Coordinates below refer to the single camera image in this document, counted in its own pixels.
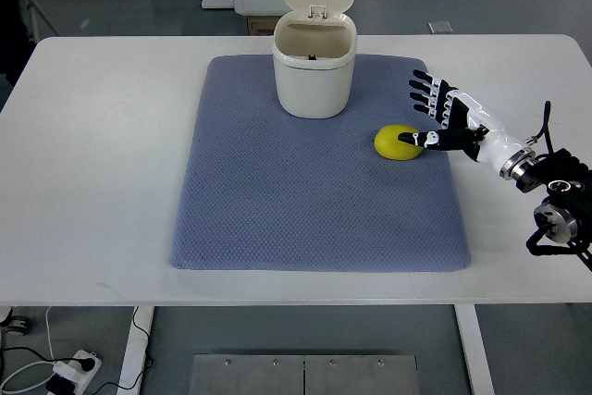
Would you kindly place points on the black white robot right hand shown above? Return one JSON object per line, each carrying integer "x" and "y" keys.
{"x": 464, "y": 125}

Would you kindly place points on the yellow lemon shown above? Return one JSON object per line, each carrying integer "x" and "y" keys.
{"x": 388, "y": 145}

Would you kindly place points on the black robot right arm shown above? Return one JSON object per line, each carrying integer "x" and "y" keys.
{"x": 563, "y": 219}

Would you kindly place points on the white trash bin open lid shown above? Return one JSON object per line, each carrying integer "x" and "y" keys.
{"x": 314, "y": 49}

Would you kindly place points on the grey floor socket cover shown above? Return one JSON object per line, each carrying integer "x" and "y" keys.
{"x": 440, "y": 27}

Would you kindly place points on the blue quilted mat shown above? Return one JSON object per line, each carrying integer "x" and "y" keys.
{"x": 265, "y": 190}

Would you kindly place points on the cardboard box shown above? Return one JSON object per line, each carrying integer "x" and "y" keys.
{"x": 261, "y": 25}

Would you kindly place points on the white right table leg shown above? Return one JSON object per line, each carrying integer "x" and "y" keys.
{"x": 473, "y": 350}

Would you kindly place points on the grey metal floor plate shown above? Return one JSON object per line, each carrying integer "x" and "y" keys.
{"x": 304, "y": 374}

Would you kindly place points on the white power strip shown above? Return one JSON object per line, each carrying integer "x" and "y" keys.
{"x": 74, "y": 375}

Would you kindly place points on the caster wheel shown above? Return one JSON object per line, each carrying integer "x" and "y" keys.
{"x": 13, "y": 324}

